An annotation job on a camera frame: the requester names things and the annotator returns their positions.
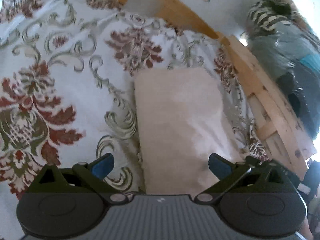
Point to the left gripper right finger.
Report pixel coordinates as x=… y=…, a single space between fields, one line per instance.
x=229 y=175

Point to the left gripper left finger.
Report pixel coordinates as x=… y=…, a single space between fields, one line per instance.
x=92 y=175

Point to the beige hooded zip jacket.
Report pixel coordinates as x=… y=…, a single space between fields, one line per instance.
x=180 y=124

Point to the floral patterned bedspread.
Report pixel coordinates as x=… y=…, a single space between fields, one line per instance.
x=67 y=72

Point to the wooden bed frame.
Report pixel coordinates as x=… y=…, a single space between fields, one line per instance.
x=277 y=125

